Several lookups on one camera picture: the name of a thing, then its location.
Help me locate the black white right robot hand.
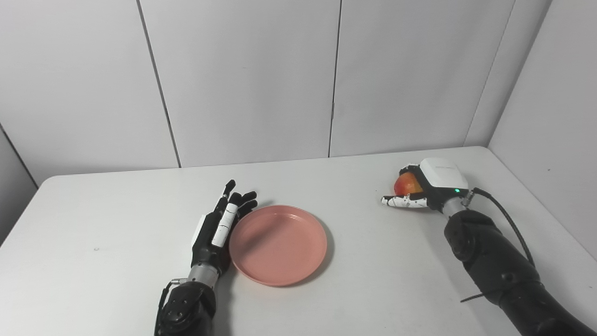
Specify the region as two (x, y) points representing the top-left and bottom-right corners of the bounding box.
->
(382, 158), (469, 213)

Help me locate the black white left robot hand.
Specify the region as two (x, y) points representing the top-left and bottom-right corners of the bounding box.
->
(191, 180), (258, 276)

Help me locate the red yellow pomegranate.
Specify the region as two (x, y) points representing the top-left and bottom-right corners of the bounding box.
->
(394, 172), (424, 196)

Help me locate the pink round plate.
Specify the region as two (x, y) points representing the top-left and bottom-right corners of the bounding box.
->
(229, 205), (328, 287)

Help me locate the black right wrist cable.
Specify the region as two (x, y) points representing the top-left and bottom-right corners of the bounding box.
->
(469, 188), (536, 267)

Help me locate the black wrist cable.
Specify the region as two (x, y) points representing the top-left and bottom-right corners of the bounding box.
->
(154, 279), (187, 336)
(469, 188), (536, 267)

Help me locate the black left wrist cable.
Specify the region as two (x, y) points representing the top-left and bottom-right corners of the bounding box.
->
(154, 279), (187, 336)

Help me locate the black cable tie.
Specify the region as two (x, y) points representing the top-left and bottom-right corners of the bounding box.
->
(460, 287), (504, 303)

